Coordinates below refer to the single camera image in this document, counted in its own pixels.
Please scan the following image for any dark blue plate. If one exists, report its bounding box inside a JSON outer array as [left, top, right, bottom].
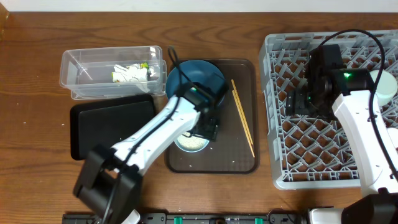
[[165, 59, 228, 110]]

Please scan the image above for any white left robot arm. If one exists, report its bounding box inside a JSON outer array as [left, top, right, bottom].
[[73, 87, 222, 223]]

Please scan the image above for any mint green bowl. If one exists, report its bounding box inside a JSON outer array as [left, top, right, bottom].
[[374, 70, 397, 106]]

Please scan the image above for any brown serving tray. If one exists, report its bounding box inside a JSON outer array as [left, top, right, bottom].
[[165, 59, 259, 174]]

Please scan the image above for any pink plastic cup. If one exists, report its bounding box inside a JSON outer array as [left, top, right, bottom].
[[387, 128, 398, 149]]

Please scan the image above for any white napkin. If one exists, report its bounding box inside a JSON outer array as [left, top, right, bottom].
[[111, 63, 154, 93]]

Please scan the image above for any wooden chopstick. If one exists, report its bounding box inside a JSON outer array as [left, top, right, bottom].
[[231, 79, 256, 158], [232, 90, 252, 147]]

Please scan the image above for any black waste bin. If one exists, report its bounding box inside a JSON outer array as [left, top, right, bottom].
[[70, 95, 155, 161]]

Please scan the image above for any grey dishwasher rack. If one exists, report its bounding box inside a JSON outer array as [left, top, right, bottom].
[[259, 32, 381, 190]]

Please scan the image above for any clear plastic waste bin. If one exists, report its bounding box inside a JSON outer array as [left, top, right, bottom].
[[60, 45, 167, 100]]

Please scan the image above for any light blue bowl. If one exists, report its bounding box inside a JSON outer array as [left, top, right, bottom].
[[174, 132, 211, 154]]

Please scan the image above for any yellow green wrapper scrap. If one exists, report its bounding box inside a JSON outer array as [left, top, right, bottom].
[[140, 63, 149, 69]]

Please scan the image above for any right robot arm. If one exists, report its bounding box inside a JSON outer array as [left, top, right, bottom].
[[285, 68, 397, 223]]

